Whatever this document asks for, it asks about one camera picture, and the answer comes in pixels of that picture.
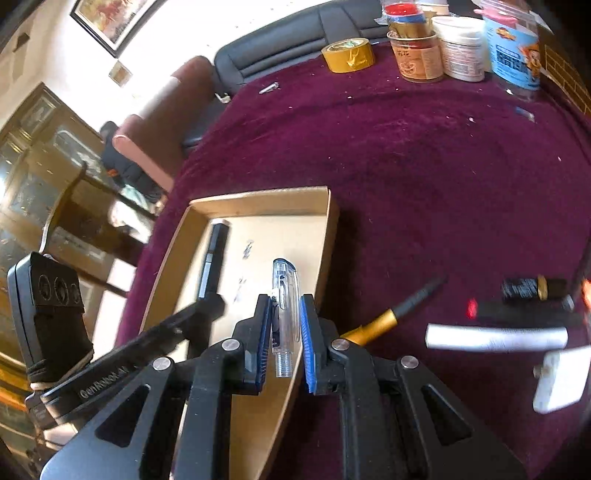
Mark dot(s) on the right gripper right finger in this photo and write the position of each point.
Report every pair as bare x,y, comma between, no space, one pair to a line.
336,366

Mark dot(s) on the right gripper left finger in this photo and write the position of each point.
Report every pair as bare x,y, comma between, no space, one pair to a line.
235,366

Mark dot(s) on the clear plastic pen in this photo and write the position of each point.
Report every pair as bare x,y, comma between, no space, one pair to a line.
285,329

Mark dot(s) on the black marker pen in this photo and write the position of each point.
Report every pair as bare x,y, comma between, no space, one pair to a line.
210,273

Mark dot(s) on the white cylinder tube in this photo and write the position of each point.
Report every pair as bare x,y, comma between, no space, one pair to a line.
482,339

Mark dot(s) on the black red-capped marker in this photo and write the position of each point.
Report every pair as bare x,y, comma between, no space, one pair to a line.
522,316

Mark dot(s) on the white power adapter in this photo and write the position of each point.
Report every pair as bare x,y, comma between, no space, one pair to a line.
562,379

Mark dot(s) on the gold black pen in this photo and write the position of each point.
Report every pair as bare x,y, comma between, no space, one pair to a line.
390,319

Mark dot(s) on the wooden glass cabinet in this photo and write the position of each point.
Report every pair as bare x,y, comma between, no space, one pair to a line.
57,198

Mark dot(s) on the shallow cardboard box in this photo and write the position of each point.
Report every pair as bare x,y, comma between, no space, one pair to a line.
296,224

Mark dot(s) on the brown pink armchair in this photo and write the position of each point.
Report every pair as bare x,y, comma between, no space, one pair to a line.
153,137

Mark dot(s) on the small black gold bottle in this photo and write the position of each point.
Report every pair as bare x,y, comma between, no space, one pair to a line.
533,289

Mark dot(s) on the maroon velvet tablecloth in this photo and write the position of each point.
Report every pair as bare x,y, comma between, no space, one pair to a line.
431,179

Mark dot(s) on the small metal clip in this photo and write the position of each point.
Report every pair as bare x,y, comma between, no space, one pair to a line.
269,88

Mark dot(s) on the yellow tape roll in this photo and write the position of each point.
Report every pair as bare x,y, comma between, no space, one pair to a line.
349,55

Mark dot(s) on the small blue capsule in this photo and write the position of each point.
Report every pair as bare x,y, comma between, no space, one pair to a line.
525,113

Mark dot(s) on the orange label jar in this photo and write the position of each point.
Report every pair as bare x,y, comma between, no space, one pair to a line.
419,59

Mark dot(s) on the black leather sofa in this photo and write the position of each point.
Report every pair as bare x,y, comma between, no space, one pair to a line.
294,39

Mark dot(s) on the white plastic jar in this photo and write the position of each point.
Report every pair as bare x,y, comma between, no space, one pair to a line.
463,47

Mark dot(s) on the red lid gold can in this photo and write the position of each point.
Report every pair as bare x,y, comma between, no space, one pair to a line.
407,20

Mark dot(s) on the blue cartoon label jar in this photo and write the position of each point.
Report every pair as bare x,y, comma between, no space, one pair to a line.
513,40

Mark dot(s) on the framed wall painting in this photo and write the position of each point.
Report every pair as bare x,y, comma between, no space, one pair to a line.
113,23

